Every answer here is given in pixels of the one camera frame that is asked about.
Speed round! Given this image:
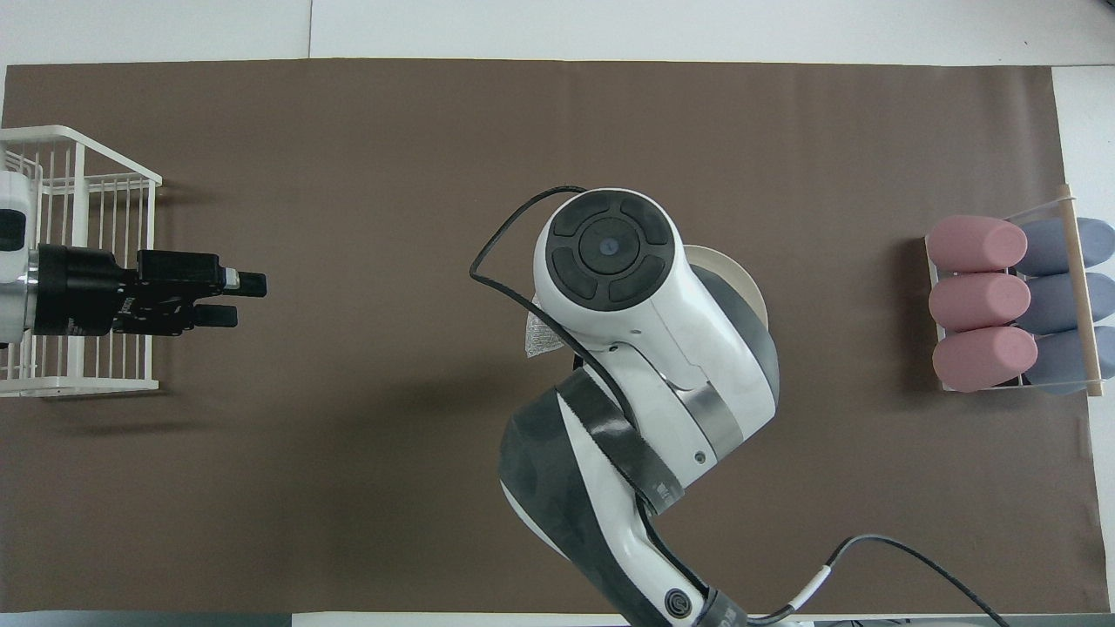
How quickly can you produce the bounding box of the white wire dish rack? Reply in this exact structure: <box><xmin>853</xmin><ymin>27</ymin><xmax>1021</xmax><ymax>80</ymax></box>
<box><xmin>0</xmin><ymin>125</ymin><xmax>163</xmax><ymax>399</ymax></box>

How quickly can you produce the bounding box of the cup rack with wooden rod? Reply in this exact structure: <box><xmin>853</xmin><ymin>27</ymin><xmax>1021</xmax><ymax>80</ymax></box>
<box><xmin>923</xmin><ymin>183</ymin><xmax>1107</xmax><ymax>399</ymax></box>

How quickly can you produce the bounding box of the brown table mat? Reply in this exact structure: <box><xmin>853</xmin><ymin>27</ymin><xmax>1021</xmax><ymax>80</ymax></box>
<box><xmin>0</xmin><ymin>58</ymin><xmax>1112</xmax><ymax>615</ymax></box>

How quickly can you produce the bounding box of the blue plastic cup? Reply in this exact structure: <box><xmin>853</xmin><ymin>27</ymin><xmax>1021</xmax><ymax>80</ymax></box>
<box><xmin>1019</xmin><ymin>218</ymin><xmax>1115</xmax><ymax>276</ymax></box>
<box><xmin>1019</xmin><ymin>273</ymin><xmax>1115</xmax><ymax>336</ymax></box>
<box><xmin>1024</xmin><ymin>327</ymin><xmax>1115</xmax><ymax>394</ymax></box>

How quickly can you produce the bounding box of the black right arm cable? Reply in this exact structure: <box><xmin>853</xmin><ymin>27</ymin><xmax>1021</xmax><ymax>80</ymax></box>
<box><xmin>469</xmin><ymin>185</ymin><xmax>1011</xmax><ymax>627</ymax></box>

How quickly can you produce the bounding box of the silver mesh sponge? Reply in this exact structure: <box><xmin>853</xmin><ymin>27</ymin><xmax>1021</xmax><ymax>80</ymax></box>
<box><xmin>523</xmin><ymin>296</ymin><xmax>569</xmax><ymax>358</ymax></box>

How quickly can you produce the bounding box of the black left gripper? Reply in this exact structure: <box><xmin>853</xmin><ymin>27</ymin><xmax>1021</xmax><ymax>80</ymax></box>
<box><xmin>37</xmin><ymin>248</ymin><xmax>267</xmax><ymax>337</ymax></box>

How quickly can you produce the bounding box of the cream round plate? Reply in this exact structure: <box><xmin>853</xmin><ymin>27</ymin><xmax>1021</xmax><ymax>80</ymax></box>
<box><xmin>682</xmin><ymin>245</ymin><xmax>769</xmax><ymax>336</ymax></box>

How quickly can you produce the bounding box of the pink plastic cup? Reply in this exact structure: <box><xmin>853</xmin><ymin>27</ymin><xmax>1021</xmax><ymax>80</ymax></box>
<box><xmin>932</xmin><ymin>326</ymin><xmax>1039</xmax><ymax>393</ymax></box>
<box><xmin>926</xmin><ymin>215</ymin><xmax>1029</xmax><ymax>273</ymax></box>
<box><xmin>929</xmin><ymin>273</ymin><xmax>1031</xmax><ymax>333</ymax></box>

